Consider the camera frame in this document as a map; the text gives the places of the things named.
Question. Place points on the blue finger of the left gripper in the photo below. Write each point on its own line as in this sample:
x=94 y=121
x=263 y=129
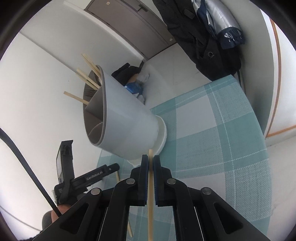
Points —
x=107 y=170

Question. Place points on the black clothes pile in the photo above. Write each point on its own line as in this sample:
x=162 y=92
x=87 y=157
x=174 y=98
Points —
x=123 y=74

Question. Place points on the bamboo chopstick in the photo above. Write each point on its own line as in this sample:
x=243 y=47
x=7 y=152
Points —
x=87 y=80
x=76 y=98
x=129 y=229
x=117 y=176
x=150 y=197
x=94 y=68
x=85 y=56

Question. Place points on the teal plaid placemat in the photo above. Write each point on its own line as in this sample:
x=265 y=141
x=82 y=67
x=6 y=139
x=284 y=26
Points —
x=214 y=140

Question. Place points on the blue cardboard box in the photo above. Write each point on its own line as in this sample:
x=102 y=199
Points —
x=134 y=88

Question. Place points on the silver folded umbrella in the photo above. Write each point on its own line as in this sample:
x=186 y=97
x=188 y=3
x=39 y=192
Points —
x=220 y=23

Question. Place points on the white utensil holder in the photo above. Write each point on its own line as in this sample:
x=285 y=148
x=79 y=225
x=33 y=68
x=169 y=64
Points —
x=117 y=122

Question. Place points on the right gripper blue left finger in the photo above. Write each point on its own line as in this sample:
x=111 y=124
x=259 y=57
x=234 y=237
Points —
x=118 y=200

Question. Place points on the silver fork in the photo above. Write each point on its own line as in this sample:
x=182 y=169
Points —
x=89 y=93

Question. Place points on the black hanging jacket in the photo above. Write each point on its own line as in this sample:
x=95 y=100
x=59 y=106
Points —
x=190 y=33

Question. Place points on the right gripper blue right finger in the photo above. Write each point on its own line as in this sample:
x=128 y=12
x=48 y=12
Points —
x=170 y=192

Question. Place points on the grey door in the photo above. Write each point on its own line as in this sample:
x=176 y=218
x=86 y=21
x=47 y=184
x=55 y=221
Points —
x=135 y=23

